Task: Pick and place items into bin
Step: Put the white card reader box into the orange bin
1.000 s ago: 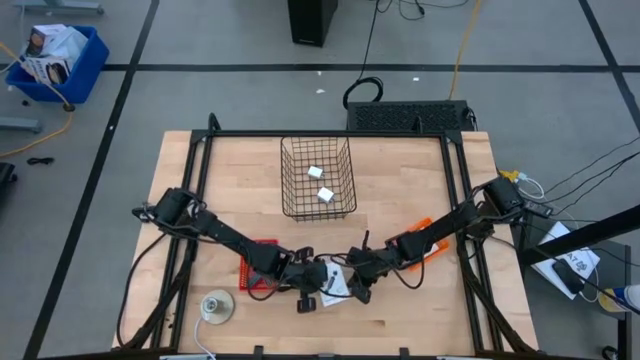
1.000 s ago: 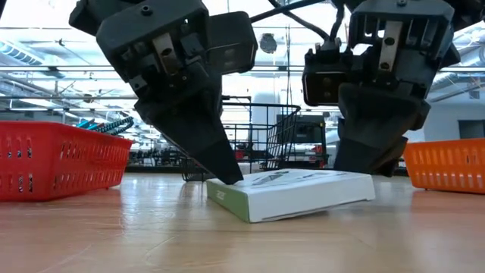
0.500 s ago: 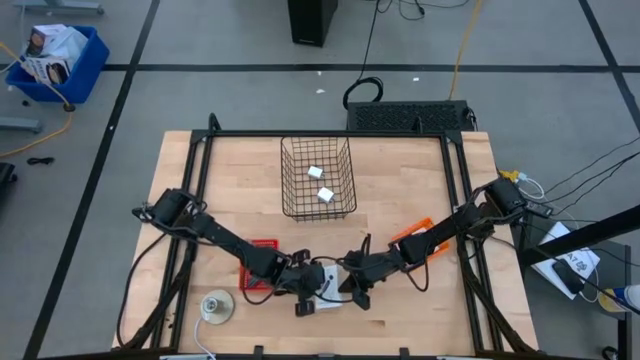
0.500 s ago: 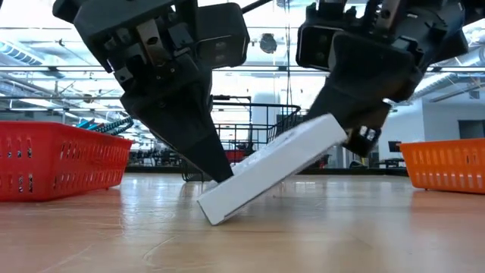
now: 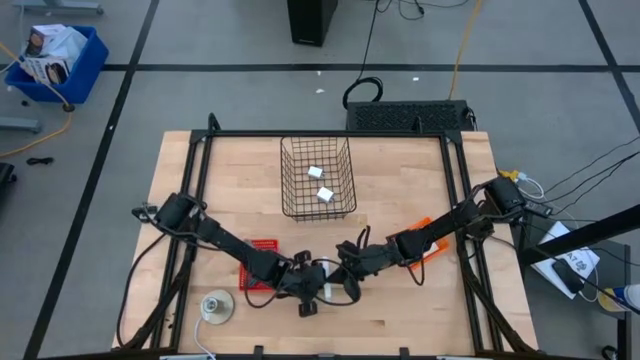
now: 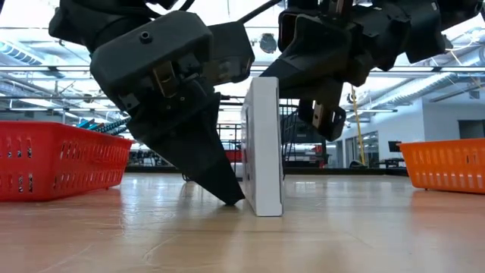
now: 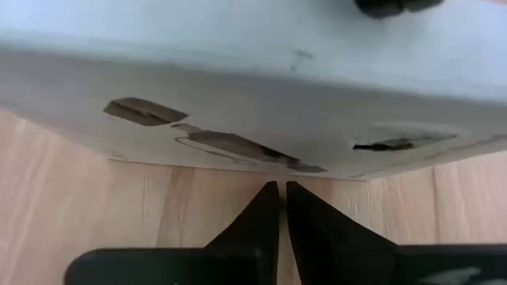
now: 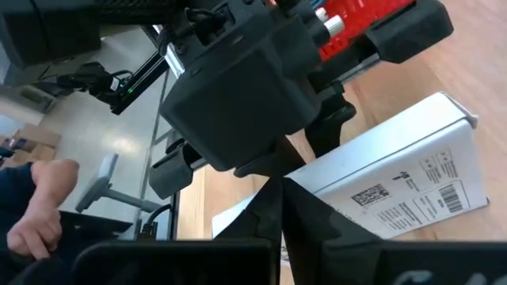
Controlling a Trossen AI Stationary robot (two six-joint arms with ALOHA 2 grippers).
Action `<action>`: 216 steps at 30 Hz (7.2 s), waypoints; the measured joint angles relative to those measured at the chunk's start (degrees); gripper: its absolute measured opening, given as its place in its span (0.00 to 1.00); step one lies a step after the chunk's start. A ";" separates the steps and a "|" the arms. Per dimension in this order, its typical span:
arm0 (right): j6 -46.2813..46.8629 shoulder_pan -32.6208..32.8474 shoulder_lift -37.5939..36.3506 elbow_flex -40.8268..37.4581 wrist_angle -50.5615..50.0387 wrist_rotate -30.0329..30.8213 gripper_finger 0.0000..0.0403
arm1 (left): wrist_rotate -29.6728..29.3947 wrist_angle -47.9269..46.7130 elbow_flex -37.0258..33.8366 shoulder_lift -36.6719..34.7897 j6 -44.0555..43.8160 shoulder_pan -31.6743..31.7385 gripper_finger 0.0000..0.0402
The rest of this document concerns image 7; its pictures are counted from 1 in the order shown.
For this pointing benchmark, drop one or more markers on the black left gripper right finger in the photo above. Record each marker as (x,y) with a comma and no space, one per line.
(336,257)

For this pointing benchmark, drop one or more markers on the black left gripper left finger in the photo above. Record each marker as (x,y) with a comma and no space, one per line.
(237,261)

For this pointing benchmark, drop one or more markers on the large white reader box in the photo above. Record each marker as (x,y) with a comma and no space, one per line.
(237,79)

